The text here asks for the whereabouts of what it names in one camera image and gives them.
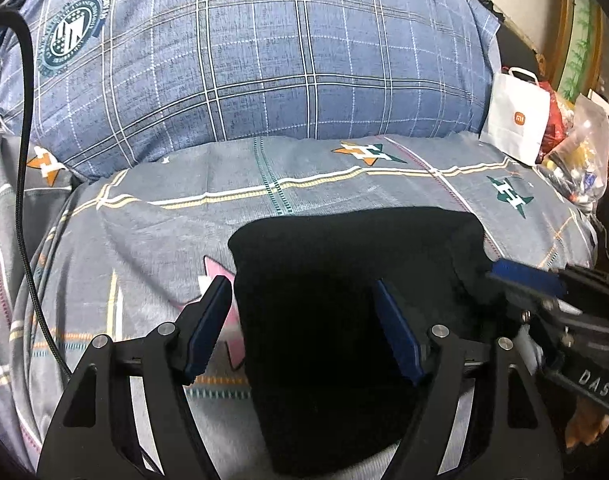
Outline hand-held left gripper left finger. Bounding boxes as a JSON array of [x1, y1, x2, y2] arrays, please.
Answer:
[[36, 275, 234, 480]]

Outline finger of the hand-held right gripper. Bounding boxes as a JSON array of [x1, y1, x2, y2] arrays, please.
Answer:
[[485, 258, 609, 307]]

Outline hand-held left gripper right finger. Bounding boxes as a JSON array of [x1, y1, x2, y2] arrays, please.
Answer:
[[373, 279, 565, 480]]

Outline black pants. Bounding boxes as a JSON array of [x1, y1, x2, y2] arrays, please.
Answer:
[[228, 206, 522, 478]]

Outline person's right hand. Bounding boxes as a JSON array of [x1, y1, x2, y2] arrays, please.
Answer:
[[565, 400, 609, 453]]

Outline grey printed bed sheet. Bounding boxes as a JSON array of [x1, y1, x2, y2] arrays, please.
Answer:
[[0, 130, 601, 480]]

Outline clear plastic bag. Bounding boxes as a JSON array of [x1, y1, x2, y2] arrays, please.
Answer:
[[539, 94, 609, 207]]

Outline red plastic bag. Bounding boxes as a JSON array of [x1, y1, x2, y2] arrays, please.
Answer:
[[537, 81, 568, 157]]

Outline white paper bag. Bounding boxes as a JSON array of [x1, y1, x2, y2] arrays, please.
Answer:
[[479, 66, 553, 165]]

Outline gold framed picture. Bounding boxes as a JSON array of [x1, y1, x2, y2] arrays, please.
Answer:
[[553, 0, 606, 103]]

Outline blue plaid pillow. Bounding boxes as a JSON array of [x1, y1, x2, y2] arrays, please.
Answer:
[[0, 0, 502, 183]]

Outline black braided cable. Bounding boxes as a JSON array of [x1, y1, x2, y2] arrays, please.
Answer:
[[0, 7, 74, 382]]

